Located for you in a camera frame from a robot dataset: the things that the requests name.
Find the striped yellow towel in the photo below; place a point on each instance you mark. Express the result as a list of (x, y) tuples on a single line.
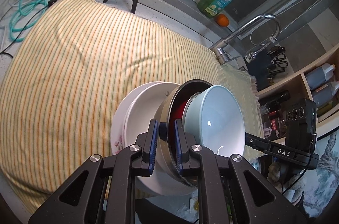
[(73, 69)]

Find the grey gloved right hand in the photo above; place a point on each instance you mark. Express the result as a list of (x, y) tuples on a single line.
[(276, 172)]

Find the wooden shelf unit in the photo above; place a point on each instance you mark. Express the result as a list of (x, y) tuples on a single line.
[(297, 85)]

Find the dark knife block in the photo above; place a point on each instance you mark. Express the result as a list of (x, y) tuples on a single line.
[(259, 68)]

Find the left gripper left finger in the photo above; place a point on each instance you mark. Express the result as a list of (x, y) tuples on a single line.
[(102, 189)]

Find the black handled scissors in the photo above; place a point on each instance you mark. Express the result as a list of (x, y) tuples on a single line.
[(278, 61)]

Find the light blue ceramic bowl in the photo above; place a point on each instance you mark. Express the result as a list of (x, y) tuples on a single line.
[(214, 118)]

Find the pink flower white plate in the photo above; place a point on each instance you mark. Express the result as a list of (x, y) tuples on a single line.
[(116, 131)]

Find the stainless steel bowl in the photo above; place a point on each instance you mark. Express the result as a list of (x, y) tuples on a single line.
[(164, 155)]

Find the red steel bowl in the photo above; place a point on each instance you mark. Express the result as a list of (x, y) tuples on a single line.
[(176, 112)]

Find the grey leaf white plate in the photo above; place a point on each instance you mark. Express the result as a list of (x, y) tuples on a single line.
[(137, 120)]

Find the dark sauce bottle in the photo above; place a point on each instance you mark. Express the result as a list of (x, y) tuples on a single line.
[(320, 75), (325, 93)]

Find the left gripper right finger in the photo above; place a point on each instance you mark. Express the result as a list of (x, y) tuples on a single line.
[(230, 190)]

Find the orange fruit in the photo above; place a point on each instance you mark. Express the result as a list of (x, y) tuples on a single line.
[(222, 20)]

